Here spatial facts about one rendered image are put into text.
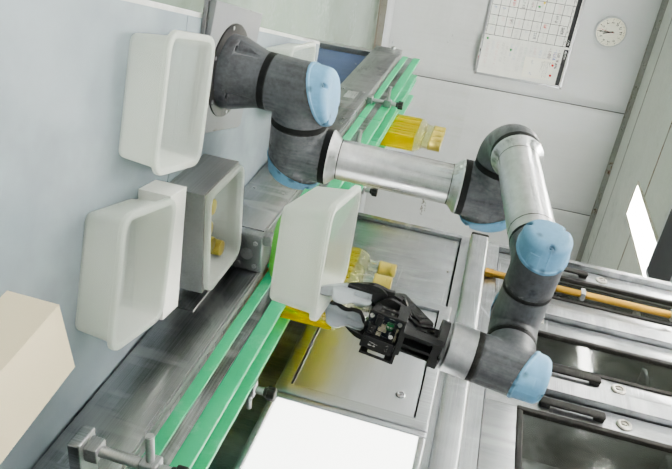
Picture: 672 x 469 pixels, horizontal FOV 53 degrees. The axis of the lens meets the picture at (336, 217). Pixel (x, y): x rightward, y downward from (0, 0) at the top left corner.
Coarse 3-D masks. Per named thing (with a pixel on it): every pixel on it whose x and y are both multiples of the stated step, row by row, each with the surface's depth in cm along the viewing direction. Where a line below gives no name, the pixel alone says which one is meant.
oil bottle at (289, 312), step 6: (288, 306) 151; (282, 312) 152; (288, 312) 152; (294, 312) 152; (300, 312) 151; (306, 312) 151; (324, 312) 149; (288, 318) 153; (294, 318) 152; (300, 318) 152; (306, 318) 151; (324, 318) 150; (312, 324) 152; (318, 324) 151; (324, 324) 151
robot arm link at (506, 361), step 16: (480, 336) 98; (496, 336) 100; (512, 336) 99; (528, 336) 100; (480, 352) 96; (496, 352) 96; (512, 352) 96; (528, 352) 97; (480, 368) 96; (496, 368) 96; (512, 368) 95; (528, 368) 95; (544, 368) 95; (480, 384) 98; (496, 384) 96; (512, 384) 95; (528, 384) 95; (544, 384) 95; (528, 400) 96
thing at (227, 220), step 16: (240, 176) 139; (224, 192) 141; (240, 192) 140; (208, 208) 125; (224, 208) 143; (240, 208) 142; (208, 224) 126; (224, 224) 145; (240, 224) 144; (208, 240) 128; (224, 240) 147; (240, 240) 147; (208, 256) 130; (224, 256) 145; (208, 272) 132; (224, 272) 141; (208, 288) 134
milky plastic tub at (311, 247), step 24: (312, 192) 105; (336, 192) 106; (360, 192) 111; (288, 216) 94; (312, 216) 93; (336, 216) 112; (288, 240) 94; (312, 240) 93; (336, 240) 113; (288, 264) 95; (312, 264) 94; (336, 264) 114; (288, 288) 95; (312, 288) 94; (312, 312) 94
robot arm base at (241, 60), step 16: (224, 48) 131; (240, 48) 133; (256, 48) 133; (224, 64) 130; (240, 64) 131; (256, 64) 131; (224, 80) 131; (240, 80) 131; (256, 80) 131; (224, 96) 133; (240, 96) 134; (256, 96) 133
